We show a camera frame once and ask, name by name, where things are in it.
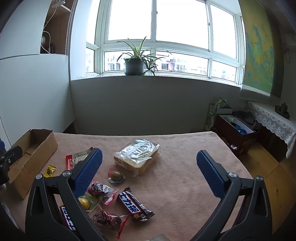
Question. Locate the yellow jelly cup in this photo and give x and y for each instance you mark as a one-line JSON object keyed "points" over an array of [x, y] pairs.
{"points": [[84, 202]]}

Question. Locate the blue item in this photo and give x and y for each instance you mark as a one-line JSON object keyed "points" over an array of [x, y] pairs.
{"points": [[240, 128]]}

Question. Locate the clear packet of red dates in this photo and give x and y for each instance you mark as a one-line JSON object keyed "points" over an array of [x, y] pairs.
{"points": [[99, 188], [107, 219]]}

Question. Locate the red snack pouch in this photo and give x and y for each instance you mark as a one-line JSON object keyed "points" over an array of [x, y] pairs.
{"points": [[74, 160]]}

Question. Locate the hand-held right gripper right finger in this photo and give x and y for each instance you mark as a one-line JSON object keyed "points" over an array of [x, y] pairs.
{"points": [[209, 172]]}

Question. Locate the white cabinet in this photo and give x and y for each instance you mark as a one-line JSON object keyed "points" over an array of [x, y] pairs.
{"points": [[34, 92]]}

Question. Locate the small black snack packet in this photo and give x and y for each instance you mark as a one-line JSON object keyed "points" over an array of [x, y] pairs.
{"points": [[133, 204]]}

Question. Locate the clear bag of sliced bread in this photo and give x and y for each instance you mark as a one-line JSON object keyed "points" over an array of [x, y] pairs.
{"points": [[136, 157]]}

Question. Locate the yellow and blue wall map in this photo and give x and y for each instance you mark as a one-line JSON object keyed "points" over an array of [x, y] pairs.
{"points": [[259, 46]]}

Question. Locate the white window frame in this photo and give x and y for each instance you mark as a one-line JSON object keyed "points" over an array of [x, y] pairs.
{"points": [[153, 45]]}

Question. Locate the dark figurine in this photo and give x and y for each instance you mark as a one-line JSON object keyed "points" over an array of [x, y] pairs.
{"points": [[282, 109]]}

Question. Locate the table with lace cloth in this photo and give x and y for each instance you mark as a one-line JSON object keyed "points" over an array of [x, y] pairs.
{"points": [[270, 115]]}

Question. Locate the wooden shelf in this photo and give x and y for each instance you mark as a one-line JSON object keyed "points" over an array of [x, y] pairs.
{"points": [[59, 30]]}

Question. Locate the potted spider plant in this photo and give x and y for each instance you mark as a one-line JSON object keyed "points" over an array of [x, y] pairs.
{"points": [[133, 66]]}

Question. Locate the brown cardboard box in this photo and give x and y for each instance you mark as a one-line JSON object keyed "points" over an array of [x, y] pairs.
{"points": [[34, 148]]}

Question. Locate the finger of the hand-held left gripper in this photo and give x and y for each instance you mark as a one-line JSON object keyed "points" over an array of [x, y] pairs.
{"points": [[1, 144], [13, 152]]}

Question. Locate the yellow candy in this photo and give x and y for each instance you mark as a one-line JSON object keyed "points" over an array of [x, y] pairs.
{"points": [[49, 171]]}

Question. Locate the dark red wooden box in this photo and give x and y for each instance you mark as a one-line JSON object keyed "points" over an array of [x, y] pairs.
{"points": [[233, 136]]}

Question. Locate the green paper bag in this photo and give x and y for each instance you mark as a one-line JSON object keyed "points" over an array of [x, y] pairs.
{"points": [[209, 118]]}

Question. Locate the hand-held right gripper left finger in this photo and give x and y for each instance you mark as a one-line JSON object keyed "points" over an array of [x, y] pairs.
{"points": [[89, 171]]}

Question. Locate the brown jelly cup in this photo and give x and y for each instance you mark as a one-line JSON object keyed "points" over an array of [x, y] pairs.
{"points": [[116, 175]]}

